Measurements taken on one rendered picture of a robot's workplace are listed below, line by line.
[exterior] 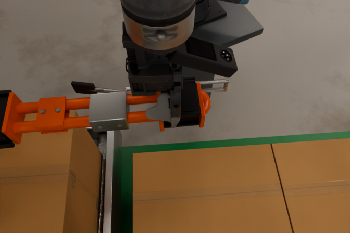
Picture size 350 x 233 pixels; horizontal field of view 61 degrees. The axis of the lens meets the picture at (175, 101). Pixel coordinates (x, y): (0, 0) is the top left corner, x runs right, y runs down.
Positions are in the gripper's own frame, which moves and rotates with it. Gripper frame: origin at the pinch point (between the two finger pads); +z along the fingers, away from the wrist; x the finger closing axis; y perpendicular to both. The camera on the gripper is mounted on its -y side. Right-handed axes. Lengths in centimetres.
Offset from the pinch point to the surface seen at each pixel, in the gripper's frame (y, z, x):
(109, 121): 12.2, -0.6, 3.7
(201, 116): -4.5, -2.1, 4.5
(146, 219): 11, 71, 10
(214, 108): -32, 125, -66
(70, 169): 29.1, 31.5, 1.2
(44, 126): 23.8, -0.8, 3.9
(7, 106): 30.5, -2.2, 0.1
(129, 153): 25, 125, -39
